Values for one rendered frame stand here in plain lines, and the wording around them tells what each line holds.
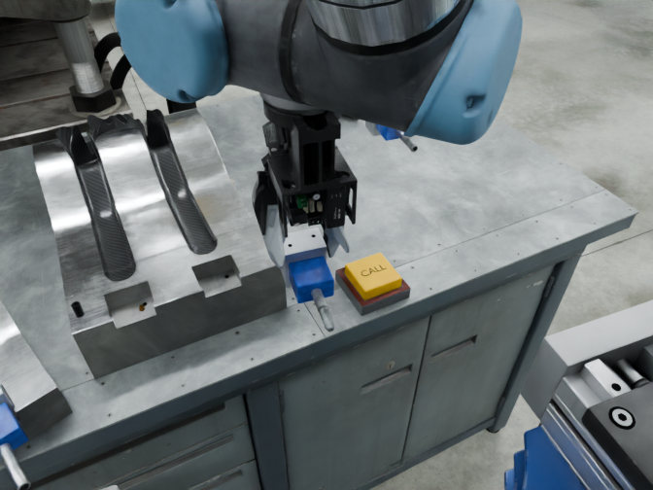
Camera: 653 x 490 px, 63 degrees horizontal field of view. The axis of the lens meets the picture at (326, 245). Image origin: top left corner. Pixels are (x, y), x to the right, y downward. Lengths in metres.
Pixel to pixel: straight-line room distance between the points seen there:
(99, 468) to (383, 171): 0.67
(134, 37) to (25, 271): 0.62
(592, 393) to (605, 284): 1.63
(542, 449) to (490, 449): 1.04
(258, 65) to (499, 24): 0.13
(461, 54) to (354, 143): 0.84
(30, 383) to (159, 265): 0.19
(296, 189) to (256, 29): 0.20
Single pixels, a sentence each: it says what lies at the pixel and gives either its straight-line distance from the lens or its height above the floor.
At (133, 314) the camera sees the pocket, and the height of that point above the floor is 0.86.
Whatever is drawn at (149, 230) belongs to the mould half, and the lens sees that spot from 0.78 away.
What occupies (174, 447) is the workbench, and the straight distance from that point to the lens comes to 0.90.
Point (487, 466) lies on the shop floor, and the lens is 1.57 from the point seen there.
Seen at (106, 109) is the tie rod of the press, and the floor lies 0.79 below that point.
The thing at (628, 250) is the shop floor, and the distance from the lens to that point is 2.31.
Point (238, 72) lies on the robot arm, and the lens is 0.32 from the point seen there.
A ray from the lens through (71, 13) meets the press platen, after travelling 1.24.
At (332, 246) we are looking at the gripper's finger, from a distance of 0.61.
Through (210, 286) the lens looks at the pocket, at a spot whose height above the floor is 0.86.
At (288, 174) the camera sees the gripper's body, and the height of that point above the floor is 1.09.
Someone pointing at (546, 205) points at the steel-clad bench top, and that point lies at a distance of 0.99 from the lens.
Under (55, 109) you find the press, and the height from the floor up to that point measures 0.79.
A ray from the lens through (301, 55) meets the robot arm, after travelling 0.29.
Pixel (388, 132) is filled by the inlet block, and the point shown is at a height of 0.93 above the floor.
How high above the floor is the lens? 1.37
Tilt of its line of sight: 42 degrees down
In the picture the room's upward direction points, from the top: straight up
